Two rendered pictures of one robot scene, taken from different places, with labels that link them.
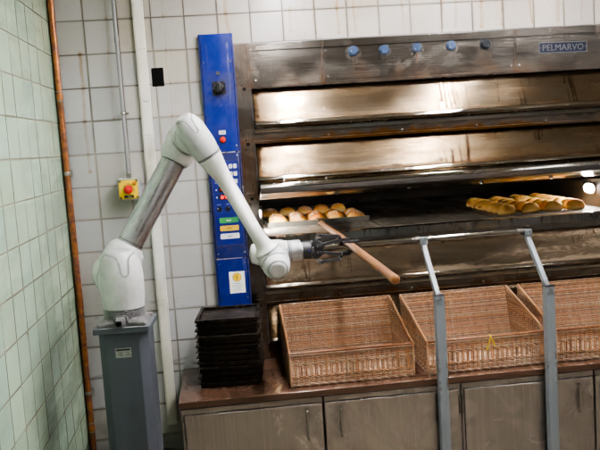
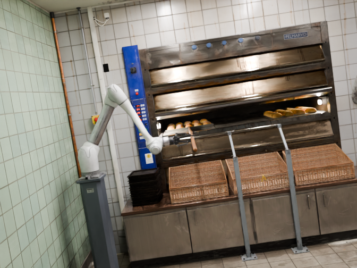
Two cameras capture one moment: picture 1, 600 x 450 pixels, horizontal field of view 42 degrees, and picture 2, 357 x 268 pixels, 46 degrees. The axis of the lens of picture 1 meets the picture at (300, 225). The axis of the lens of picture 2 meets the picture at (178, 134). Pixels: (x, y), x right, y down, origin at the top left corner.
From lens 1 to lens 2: 77 cm
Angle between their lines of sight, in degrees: 7
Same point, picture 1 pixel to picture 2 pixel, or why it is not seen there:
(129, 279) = (90, 158)
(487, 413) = (264, 211)
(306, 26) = (171, 38)
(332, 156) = (188, 97)
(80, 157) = (75, 107)
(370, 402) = (207, 208)
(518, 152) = (277, 88)
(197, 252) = (130, 145)
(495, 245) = (271, 133)
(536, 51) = (282, 39)
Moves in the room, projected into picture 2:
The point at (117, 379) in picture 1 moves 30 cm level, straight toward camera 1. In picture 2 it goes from (88, 202) to (85, 211)
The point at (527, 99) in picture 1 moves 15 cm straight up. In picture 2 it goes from (279, 62) to (278, 47)
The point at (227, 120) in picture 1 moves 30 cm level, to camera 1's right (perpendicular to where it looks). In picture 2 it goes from (138, 84) to (167, 80)
